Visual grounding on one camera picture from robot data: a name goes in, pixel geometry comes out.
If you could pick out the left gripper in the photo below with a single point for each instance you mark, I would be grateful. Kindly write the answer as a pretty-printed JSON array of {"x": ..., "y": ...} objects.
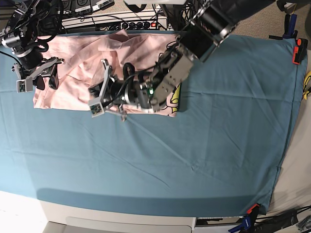
[{"x": 113, "y": 93}]

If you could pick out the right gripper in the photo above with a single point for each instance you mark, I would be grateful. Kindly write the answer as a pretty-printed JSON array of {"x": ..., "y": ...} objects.
[{"x": 32, "y": 65}]

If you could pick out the pink T-shirt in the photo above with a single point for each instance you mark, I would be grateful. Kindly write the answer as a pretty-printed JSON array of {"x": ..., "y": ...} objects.
[{"x": 83, "y": 67}]

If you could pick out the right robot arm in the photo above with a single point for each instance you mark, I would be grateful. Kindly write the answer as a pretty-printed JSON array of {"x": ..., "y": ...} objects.
[{"x": 27, "y": 33}]

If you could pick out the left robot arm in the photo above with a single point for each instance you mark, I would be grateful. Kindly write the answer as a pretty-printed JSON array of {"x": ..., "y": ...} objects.
[{"x": 148, "y": 89}]

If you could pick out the black power strip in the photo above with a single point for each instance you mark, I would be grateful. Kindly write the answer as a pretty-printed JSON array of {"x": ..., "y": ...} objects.
[{"x": 141, "y": 25}]

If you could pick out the teal table cloth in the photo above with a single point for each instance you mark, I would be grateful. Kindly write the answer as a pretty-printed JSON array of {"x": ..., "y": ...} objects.
[{"x": 217, "y": 157}]

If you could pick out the orange blue bottom clamp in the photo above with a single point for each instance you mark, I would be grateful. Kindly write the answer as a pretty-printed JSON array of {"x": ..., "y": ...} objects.
[{"x": 248, "y": 221}]

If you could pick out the blue spring clamp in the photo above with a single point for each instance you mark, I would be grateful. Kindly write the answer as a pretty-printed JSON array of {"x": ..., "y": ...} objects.
[{"x": 289, "y": 28}]

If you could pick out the orange black clamp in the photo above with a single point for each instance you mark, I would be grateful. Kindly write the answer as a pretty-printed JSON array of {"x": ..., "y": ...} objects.
[{"x": 300, "y": 51}]

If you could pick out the yellow black pliers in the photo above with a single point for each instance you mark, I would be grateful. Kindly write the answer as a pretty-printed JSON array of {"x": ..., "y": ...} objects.
[{"x": 307, "y": 85}]

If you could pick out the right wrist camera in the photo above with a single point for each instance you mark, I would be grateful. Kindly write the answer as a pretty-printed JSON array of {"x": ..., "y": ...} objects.
[{"x": 24, "y": 85}]

